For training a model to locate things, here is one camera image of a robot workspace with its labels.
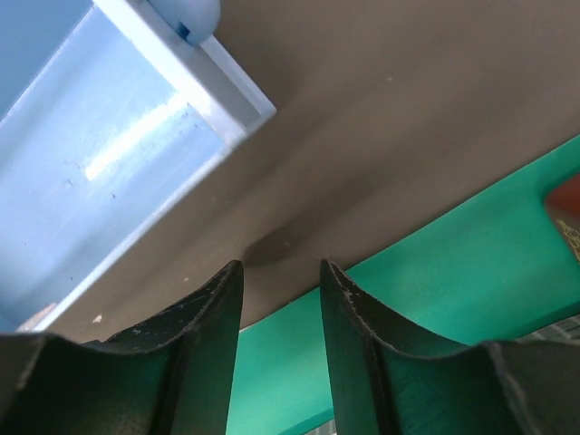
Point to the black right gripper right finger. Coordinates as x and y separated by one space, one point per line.
389 375

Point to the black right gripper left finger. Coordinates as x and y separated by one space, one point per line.
169 374

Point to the teal clip file folder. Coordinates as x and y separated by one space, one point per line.
493 267

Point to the light blue drawer box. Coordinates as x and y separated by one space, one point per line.
111 113

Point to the dark red cube box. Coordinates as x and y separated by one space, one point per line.
562 205

